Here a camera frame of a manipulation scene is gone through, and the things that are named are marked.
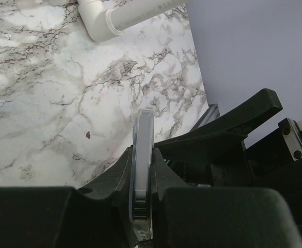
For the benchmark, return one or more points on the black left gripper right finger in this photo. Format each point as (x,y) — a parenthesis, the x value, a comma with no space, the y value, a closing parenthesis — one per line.
(190,216)

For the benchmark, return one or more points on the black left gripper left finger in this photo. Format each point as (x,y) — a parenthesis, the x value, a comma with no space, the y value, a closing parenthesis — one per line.
(65,216)

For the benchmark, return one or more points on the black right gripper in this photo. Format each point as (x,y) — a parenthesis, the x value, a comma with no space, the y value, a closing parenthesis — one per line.
(273,162)

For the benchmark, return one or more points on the white PVC pipe frame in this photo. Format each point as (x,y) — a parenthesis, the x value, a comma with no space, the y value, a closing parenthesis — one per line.
(105,24)

